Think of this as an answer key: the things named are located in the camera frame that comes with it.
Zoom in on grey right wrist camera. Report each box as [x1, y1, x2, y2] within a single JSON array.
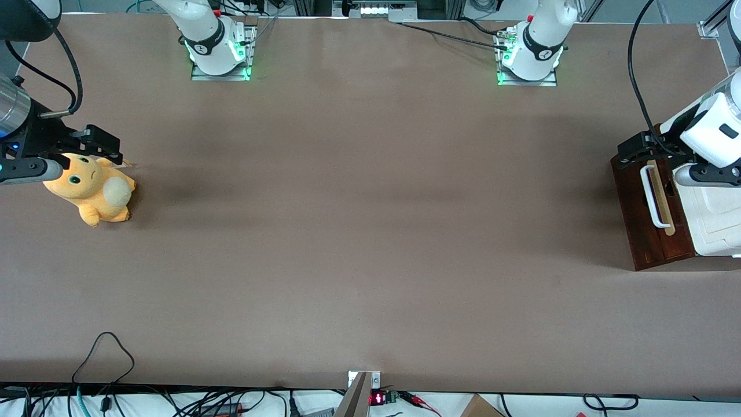
[[0, 156, 64, 186]]

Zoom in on dark wooden drawer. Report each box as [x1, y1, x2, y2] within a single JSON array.
[[611, 123, 695, 272]]

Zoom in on grey metal camera post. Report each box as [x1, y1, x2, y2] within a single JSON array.
[[333, 371, 381, 417]]

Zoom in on brown cardboard box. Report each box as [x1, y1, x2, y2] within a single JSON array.
[[460, 394, 505, 417]]

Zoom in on black looped cable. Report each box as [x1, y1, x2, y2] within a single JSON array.
[[72, 332, 135, 386]]

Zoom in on pale wooden handle backplate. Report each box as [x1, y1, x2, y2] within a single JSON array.
[[647, 159, 676, 235]]

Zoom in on black power adapter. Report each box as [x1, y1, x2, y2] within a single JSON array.
[[200, 403, 245, 417]]

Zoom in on orange plush toy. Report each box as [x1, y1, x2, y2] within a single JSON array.
[[42, 152, 137, 228]]

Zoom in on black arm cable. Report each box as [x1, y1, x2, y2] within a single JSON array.
[[628, 0, 695, 158], [5, 26, 83, 118]]

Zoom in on long black table cable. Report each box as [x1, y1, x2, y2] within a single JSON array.
[[399, 22, 511, 52]]

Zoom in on aluminium profile bracket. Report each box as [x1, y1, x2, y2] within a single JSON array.
[[696, 0, 741, 40]]

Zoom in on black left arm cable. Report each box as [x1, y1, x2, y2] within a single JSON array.
[[628, 0, 695, 158]]

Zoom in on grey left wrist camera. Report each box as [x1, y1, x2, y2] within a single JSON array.
[[673, 163, 741, 187]]

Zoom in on white drawer handle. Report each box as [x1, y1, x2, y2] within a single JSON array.
[[641, 165, 672, 228]]

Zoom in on flat black cable loop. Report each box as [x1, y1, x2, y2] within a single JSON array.
[[582, 393, 640, 411]]

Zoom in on red clip leads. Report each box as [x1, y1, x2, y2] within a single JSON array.
[[399, 392, 442, 416]]

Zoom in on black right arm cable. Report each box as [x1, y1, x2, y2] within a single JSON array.
[[5, 26, 83, 118]]

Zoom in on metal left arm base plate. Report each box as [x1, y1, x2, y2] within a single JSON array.
[[495, 29, 557, 87]]

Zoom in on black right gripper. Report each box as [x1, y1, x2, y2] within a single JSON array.
[[0, 97, 124, 166]]

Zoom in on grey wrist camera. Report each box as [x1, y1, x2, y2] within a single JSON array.
[[673, 163, 741, 187], [0, 156, 64, 186]]

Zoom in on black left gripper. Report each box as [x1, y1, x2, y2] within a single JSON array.
[[617, 129, 695, 170]]

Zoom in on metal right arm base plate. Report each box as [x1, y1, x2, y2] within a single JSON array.
[[191, 23, 257, 82]]

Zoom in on white power strip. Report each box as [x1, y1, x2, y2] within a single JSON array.
[[346, 0, 419, 23]]

